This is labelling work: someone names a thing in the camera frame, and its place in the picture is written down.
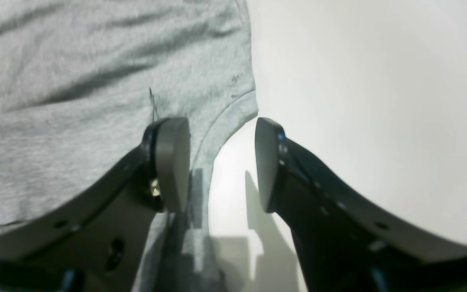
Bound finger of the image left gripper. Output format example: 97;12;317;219
0;118;191;292

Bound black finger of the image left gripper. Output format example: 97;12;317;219
255;118;467;292

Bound grey T-shirt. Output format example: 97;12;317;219
0;0;258;292

